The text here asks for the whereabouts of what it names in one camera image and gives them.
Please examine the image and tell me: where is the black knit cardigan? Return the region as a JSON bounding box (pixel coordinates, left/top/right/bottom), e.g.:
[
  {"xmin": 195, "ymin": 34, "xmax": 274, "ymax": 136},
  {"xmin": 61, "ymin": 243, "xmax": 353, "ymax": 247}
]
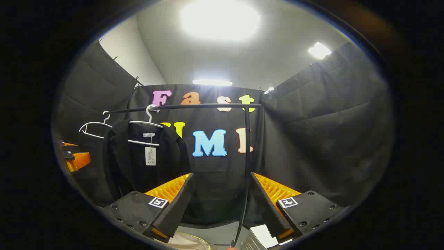
[{"xmin": 102, "ymin": 119, "xmax": 191, "ymax": 209}]

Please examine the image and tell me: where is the black metal clothes rack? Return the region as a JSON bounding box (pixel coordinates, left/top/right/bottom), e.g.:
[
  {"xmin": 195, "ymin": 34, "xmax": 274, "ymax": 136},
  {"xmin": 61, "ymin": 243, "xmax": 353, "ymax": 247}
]
[{"xmin": 103, "ymin": 103, "xmax": 262, "ymax": 249}]

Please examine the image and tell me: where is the beige laundry hamper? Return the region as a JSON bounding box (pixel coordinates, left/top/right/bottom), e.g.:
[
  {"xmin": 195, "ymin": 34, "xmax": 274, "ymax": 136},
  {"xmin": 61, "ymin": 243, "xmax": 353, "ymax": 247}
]
[{"xmin": 166, "ymin": 232, "xmax": 211, "ymax": 250}]

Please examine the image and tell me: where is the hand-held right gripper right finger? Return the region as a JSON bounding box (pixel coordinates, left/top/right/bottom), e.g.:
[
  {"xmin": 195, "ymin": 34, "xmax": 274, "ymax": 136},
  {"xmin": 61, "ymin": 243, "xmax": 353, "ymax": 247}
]
[{"xmin": 250, "ymin": 172, "xmax": 345, "ymax": 243}]

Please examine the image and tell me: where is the white clothes hanger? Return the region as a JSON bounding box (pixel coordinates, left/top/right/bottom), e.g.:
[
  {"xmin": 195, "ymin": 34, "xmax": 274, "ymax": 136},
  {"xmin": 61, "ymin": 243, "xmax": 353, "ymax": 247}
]
[
  {"xmin": 79, "ymin": 110, "xmax": 114, "ymax": 139},
  {"xmin": 128, "ymin": 104, "xmax": 164, "ymax": 147}
]

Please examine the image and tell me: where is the black backdrop cloth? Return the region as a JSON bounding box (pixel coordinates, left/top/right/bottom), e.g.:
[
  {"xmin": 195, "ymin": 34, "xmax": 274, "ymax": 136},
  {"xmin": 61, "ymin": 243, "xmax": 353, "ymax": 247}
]
[{"xmin": 52, "ymin": 41, "xmax": 394, "ymax": 226}]

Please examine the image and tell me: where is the large ceiling light panel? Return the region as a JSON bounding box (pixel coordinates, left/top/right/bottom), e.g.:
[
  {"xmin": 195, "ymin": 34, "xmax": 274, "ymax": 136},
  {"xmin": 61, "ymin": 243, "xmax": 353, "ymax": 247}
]
[{"xmin": 180, "ymin": 0, "xmax": 261, "ymax": 41}]

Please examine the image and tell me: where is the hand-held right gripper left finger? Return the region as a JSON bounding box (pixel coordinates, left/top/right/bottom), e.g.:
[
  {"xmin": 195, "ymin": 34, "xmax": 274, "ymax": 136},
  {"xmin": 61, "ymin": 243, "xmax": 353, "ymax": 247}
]
[{"xmin": 102, "ymin": 173, "xmax": 195, "ymax": 243}]

